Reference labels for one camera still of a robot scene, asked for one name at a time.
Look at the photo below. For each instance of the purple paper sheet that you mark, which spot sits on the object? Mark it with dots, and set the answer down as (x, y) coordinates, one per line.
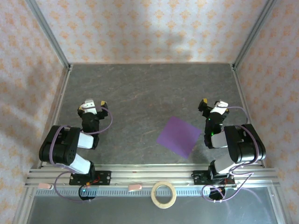
(178, 137)

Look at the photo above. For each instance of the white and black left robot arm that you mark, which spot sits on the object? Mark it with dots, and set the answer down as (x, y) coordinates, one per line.
(60, 144)

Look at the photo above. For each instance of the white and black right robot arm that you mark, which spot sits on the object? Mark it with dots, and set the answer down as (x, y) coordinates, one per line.
(245, 144)

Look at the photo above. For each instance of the grey metal sheet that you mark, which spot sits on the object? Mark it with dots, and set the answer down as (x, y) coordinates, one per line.
(116, 212)

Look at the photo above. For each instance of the pink plastic clip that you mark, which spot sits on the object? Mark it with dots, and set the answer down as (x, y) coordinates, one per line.
(135, 187)
(44, 186)

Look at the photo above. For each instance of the beige tape roll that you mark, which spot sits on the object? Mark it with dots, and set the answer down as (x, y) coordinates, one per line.
(153, 195)

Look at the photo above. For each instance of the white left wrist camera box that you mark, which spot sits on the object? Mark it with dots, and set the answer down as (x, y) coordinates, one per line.
(90, 108)

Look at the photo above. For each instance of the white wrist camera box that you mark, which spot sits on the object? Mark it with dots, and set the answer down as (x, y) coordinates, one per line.
(219, 108)
(90, 108)

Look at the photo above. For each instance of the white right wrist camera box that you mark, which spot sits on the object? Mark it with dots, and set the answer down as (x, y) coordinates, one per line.
(219, 108)

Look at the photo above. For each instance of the aluminium right side rail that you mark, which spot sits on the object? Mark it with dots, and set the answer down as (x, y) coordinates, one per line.
(240, 93)

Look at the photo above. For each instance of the aluminium left side rail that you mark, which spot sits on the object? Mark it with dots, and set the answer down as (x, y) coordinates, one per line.
(55, 116)

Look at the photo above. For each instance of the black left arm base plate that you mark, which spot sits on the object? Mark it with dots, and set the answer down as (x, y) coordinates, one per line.
(105, 177)

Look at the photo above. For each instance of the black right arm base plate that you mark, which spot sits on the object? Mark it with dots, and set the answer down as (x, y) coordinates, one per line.
(198, 178)

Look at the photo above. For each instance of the aluminium mounting rail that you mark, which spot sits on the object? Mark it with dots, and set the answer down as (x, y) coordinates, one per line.
(151, 173)

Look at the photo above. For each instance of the aluminium left frame post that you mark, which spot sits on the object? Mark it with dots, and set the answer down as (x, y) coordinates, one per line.
(49, 32)

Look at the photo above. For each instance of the aluminium frame post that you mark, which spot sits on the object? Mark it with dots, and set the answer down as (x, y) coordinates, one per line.
(49, 32)
(253, 32)

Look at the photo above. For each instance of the aluminium right frame post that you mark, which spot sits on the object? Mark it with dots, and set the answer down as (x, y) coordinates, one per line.
(253, 32)

